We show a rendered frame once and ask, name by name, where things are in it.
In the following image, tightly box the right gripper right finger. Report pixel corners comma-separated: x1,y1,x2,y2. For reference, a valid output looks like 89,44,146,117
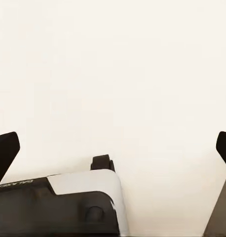
216,131,226,163

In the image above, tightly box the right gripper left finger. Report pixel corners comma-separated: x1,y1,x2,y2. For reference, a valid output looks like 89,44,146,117
0,131,20,182

